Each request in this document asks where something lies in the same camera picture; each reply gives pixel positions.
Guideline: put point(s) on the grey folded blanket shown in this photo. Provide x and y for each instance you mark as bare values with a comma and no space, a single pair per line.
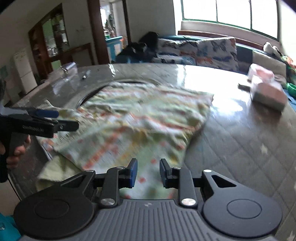
276,66

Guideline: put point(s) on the clear plastic bag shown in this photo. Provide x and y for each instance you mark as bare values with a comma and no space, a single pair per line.
63,74

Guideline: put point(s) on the pink white tissue pack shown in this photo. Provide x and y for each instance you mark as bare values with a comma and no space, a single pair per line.
263,88

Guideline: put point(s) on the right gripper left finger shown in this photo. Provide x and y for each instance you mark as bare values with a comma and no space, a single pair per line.
65,208

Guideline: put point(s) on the white refrigerator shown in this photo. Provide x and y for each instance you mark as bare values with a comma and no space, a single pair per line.
24,71

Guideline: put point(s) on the small pen on table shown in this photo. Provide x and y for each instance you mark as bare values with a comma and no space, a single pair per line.
86,74

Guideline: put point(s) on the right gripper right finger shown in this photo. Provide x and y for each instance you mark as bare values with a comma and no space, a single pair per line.
227,206

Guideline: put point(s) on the wooden cabinet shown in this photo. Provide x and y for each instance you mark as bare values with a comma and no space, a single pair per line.
62,34

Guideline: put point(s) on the green plastic bowl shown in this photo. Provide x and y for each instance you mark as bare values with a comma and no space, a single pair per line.
291,88

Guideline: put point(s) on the person left hand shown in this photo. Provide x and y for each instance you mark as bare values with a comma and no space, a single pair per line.
13,161

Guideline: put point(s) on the floral patterned green garment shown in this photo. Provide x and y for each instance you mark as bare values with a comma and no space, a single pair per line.
145,122

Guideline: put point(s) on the black clothes pile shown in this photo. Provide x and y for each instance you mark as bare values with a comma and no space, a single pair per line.
142,51

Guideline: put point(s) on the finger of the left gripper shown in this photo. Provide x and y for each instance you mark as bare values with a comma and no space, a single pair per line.
65,126
42,113

